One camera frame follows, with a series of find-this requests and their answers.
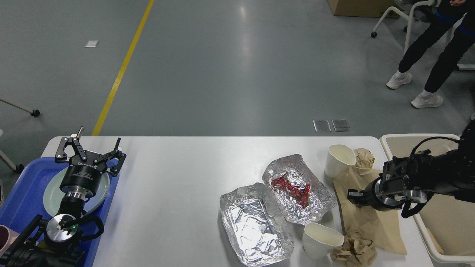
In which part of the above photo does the foil tray with red wrapper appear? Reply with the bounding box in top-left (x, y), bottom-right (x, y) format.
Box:
top-left (262, 154), bottom-right (337, 226)

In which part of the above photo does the beige plastic bin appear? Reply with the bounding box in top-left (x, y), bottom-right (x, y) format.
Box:
top-left (380, 133), bottom-right (475, 267)

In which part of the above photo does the white paper cup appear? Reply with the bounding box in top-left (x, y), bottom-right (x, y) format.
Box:
top-left (302, 222), bottom-right (345, 260)
top-left (324, 144), bottom-right (356, 178)

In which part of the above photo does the pink mug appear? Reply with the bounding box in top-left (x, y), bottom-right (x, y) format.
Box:
top-left (0, 225), bottom-right (19, 256)

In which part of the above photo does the left floor outlet plate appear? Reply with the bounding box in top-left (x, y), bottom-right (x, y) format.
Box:
top-left (313, 120), bottom-right (331, 132)

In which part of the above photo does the crushed red can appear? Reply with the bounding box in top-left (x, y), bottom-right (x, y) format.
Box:
top-left (271, 171), bottom-right (311, 208)

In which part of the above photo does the green plate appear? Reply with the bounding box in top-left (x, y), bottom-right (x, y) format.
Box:
top-left (43, 168), bottom-right (110, 217)

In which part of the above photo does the chair leg with caster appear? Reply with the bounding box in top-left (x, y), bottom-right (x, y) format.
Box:
top-left (0, 98), bottom-right (40, 117)

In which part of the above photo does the white office chair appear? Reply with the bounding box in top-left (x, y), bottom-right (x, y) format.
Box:
top-left (370, 0), bottom-right (457, 56)

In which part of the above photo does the person in black pants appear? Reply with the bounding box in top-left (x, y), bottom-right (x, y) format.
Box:
top-left (386, 0), bottom-right (475, 109)

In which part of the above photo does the cardboard box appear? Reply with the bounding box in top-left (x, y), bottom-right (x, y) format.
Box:
top-left (327, 0), bottom-right (396, 17)

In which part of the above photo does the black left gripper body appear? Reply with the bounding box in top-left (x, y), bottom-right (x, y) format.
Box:
top-left (59, 154), bottom-right (109, 200)

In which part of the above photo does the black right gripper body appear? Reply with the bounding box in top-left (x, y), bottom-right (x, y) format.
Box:
top-left (347, 177), bottom-right (409, 211)

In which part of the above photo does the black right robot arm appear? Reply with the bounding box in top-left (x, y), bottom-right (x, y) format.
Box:
top-left (347, 121), bottom-right (475, 218)

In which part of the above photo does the crumpled brown paper ball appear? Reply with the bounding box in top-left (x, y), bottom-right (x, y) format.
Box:
top-left (330, 231), bottom-right (378, 267)

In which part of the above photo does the floor outlet plate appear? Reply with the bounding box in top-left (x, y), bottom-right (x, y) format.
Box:
top-left (331, 119), bottom-right (351, 132)
top-left (313, 120), bottom-right (331, 132)

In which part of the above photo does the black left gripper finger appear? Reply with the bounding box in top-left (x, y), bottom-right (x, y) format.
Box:
top-left (93, 138), bottom-right (127, 177)
top-left (55, 127), bottom-right (88, 165)

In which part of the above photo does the brown paper sheet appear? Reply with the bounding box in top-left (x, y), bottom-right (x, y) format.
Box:
top-left (332, 148), bottom-right (407, 255)

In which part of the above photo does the white paper cup far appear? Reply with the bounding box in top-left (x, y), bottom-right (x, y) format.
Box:
top-left (324, 144), bottom-right (356, 178)

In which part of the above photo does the right floor outlet plate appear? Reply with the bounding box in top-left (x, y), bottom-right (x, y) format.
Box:
top-left (331, 119), bottom-right (351, 132)

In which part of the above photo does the empty foil tray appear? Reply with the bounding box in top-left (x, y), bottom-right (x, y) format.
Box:
top-left (219, 183), bottom-right (294, 267)

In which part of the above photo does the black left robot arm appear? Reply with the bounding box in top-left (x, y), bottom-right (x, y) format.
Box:
top-left (1, 131), bottom-right (126, 267)

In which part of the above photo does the white paper cup near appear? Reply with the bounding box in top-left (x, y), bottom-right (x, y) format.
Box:
top-left (302, 222), bottom-right (345, 260)

